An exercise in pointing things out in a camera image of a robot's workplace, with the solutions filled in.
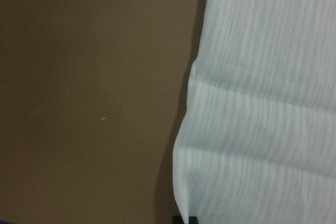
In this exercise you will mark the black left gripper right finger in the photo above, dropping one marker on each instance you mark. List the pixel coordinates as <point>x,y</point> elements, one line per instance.
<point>192,220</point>

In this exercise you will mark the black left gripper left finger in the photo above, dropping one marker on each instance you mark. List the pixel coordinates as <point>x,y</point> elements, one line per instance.
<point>177,220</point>

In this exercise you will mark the light blue button shirt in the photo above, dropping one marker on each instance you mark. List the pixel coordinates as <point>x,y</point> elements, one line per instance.
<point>257,143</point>

